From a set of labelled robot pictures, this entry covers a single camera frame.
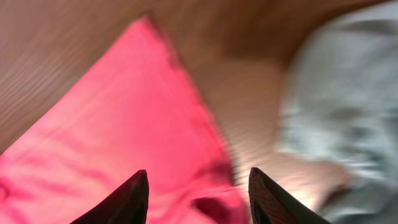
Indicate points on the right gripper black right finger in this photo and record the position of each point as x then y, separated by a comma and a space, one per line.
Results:
271, 204

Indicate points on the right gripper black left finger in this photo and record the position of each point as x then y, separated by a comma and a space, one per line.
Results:
128, 204

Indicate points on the red printed t-shirt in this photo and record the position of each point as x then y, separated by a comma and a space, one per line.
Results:
135, 112

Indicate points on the light blue grey garment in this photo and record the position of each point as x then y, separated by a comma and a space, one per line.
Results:
342, 106

